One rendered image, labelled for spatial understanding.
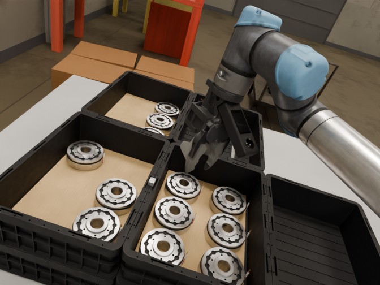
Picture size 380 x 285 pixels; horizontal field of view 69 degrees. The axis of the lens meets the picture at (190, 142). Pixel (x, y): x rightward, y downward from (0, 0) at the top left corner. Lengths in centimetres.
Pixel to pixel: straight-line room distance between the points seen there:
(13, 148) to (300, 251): 98
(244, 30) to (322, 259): 64
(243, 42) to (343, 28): 999
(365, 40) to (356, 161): 1039
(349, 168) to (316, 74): 15
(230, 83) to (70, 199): 49
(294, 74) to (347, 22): 1005
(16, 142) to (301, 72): 98
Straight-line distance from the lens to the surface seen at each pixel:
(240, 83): 54
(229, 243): 73
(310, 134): 53
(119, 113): 111
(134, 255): 57
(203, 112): 58
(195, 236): 75
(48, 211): 76
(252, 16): 53
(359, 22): 1063
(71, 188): 80
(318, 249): 91
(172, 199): 77
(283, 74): 45
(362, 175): 49
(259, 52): 49
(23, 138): 119
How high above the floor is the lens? 141
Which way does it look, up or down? 34 degrees down
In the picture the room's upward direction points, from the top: 18 degrees clockwise
